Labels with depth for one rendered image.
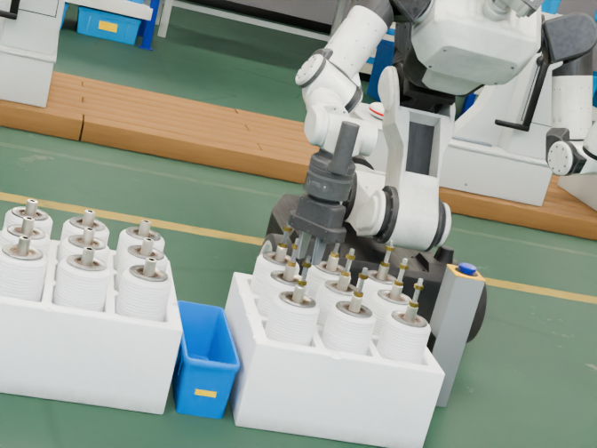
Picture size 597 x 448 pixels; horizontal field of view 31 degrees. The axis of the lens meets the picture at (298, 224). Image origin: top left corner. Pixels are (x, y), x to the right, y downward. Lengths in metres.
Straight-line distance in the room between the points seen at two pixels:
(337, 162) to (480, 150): 2.47
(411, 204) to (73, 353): 0.93
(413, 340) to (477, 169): 2.35
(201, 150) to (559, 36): 1.92
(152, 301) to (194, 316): 0.33
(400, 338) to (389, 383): 0.09
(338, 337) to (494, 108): 2.59
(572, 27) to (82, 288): 1.21
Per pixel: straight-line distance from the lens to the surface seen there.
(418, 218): 2.55
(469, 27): 2.36
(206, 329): 2.35
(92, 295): 2.02
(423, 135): 2.67
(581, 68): 2.49
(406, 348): 2.14
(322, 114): 1.99
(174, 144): 4.04
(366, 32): 2.29
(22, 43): 4.10
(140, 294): 2.02
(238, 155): 4.07
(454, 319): 2.38
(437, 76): 2.49
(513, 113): 4.54
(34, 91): 4.06
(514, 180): 4.50
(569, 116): 2.48
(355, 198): 2.86
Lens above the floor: 0.94
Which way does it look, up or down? 15 degrees down
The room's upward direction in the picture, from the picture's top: 14 degrees clockwise
